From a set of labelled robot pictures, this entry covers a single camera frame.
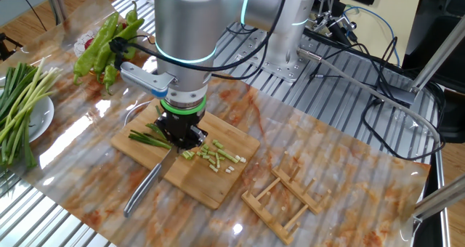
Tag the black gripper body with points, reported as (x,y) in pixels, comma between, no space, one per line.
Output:
(181,125)

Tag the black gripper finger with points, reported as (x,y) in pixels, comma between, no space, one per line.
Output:
(161,125)
(198,138)

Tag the bamboo cutting board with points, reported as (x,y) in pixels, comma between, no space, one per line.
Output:
(203,189)

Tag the steel cleaver knife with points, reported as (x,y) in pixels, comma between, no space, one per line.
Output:
(143,189)

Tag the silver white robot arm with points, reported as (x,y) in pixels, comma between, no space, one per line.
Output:
(181,22)

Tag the long cut green garlic piece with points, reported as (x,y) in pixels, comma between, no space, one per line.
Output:
(227,155)

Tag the bunch of green garlic stalks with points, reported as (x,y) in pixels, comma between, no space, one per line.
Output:
(18,98)

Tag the long green chili pepper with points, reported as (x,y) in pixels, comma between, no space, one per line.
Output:
(130,53)
(110,76)
(123,34)
(96,45)
(131,16)

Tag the small red vegetable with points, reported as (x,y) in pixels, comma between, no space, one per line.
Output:
(89,43)

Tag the white metal mounting plate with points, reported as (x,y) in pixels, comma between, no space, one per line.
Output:
(287,70)

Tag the wooden peg rack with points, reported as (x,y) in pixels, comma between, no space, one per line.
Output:
(298,192)

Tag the grey round plate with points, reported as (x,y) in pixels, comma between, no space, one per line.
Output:
(41,120)

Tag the marble pattern table mat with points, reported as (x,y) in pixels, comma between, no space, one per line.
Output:
(327,149)

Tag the grey flexible conduit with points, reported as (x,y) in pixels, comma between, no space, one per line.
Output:
(363,86)

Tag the black stand leg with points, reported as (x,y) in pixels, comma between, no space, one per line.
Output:
(7,45)

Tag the metal clamp stand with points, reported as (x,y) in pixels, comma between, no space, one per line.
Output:
(328,20)

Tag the cream yellow panel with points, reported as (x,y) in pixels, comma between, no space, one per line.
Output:
(374,29)

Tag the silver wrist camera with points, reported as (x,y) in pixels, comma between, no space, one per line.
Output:
(145,80)

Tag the aluminium frame post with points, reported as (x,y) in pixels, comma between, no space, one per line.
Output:
(436,55)
(54,3)
(439,199)

